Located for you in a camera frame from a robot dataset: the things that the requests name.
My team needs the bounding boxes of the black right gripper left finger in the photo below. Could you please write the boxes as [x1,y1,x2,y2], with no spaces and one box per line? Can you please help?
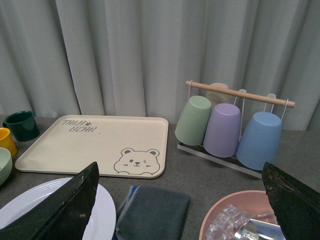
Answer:
[0,161,99,240]

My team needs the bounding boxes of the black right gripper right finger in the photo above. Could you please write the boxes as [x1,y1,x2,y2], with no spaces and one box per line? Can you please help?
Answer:
[262,162,320,240]

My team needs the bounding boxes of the white round plate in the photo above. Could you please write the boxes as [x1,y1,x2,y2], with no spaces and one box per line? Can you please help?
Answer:
[0,177,116,240]

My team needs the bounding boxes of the metal scoop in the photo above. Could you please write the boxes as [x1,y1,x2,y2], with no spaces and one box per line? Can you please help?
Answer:
[232,219,286,240]

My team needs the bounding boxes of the blue plastic cup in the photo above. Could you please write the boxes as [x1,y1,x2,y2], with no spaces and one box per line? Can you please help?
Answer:
[236,111,282,171]

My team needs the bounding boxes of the clear ice cubes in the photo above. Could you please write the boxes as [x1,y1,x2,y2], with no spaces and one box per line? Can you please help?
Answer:
[205,204,278,240]

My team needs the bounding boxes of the pink bowl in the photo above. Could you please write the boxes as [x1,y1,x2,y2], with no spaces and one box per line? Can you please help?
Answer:
[199,190,274,240]

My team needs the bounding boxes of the cup rack with wooden bar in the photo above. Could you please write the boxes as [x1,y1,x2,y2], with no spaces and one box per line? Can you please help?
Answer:
[177,80,296,179]

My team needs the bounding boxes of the light green bowl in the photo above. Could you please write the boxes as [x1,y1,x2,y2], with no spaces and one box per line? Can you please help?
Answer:
[0,147,13,185]

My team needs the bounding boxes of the grey folded cloth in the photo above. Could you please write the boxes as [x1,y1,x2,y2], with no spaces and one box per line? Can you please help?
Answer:
[113,185,191,240]

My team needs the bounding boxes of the yellow mug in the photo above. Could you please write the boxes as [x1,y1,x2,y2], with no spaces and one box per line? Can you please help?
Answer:
[0,127,18,158]

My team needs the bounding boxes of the cream bear serving tray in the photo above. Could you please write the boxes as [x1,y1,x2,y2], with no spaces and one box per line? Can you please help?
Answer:
[15,115,169,179]

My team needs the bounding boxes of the dark green mug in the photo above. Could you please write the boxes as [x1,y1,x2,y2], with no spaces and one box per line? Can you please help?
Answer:
[2,110,40,142]

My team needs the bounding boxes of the purple plastic cup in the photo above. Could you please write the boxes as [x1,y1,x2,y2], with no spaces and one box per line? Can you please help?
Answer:
[203,103,241,158]

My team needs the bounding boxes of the green plastic cup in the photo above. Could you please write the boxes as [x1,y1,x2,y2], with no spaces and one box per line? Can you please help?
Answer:
[175,95,212,146]

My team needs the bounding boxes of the beige plastic cup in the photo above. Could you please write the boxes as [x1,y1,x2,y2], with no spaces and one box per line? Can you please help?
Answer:
[205,82,231,111]

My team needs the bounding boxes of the grey curtain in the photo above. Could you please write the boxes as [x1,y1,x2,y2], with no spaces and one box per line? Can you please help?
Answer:
[0,0,320,131]

